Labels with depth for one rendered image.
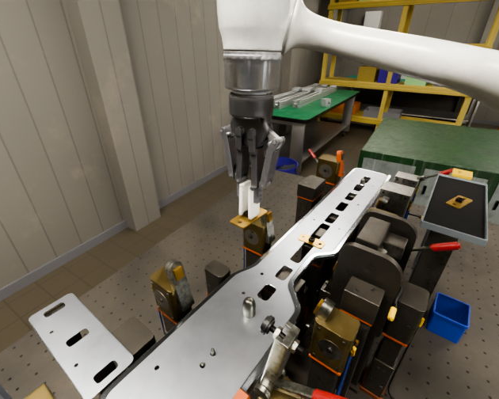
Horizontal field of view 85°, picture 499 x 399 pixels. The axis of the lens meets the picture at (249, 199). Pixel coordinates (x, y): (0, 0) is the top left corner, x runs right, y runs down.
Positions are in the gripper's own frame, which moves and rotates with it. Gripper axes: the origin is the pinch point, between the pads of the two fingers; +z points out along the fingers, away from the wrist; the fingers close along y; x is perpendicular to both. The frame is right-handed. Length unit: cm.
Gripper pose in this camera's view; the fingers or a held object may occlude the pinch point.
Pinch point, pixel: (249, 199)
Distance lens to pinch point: 54.5
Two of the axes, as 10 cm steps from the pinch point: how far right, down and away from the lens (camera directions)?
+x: -6.1, 3.7, -7.0
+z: -0.2, 8.8, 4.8
